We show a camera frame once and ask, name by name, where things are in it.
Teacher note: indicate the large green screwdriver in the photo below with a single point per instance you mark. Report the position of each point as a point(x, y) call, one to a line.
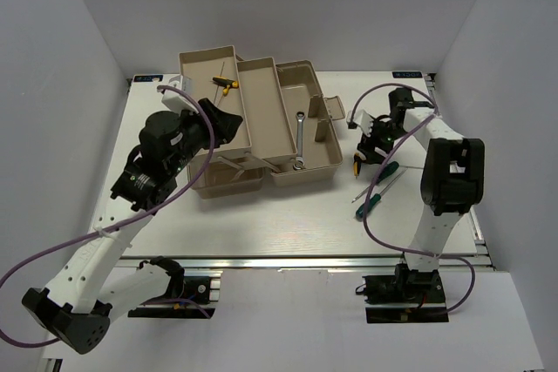
point(363, 210)

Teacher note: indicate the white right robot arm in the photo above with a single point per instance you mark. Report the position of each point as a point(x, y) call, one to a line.
point(452, 177)

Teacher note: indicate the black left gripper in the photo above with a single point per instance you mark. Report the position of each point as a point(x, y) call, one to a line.
point(228, 125)

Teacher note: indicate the aluminium table front rail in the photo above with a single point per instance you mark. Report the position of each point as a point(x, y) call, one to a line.
point(476, 260)

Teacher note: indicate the blue label sticker left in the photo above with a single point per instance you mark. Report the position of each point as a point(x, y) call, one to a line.
point(147, 78)

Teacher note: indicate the silver ratchet wrench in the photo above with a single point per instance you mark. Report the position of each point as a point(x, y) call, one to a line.
point(299, 161)

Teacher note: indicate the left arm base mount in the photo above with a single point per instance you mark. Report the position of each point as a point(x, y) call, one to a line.
point(197, 300)

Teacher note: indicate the beige plastic toolbox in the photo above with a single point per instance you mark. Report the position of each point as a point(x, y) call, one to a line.
point(268, 99)

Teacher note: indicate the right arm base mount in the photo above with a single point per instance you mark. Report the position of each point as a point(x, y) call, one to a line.
point(404, 297)

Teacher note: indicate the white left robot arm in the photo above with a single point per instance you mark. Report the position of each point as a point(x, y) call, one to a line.
point(76, 305)

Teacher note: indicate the blue label sticker right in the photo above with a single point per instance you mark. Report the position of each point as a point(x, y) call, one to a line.
point(406, 74)

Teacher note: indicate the long yellow black T-handle key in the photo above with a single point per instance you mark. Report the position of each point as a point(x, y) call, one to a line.
point(225, 85)

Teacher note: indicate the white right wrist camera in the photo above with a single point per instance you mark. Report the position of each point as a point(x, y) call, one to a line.
point(360, 120)

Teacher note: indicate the blue label sticker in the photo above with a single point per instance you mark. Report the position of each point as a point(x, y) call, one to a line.
point(406, 74)
point(147, 78)

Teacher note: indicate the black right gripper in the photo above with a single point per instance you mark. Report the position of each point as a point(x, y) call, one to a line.
point(367, 145)

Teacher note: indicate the small green screwdriver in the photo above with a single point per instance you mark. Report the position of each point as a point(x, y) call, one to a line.
point(389, 170)

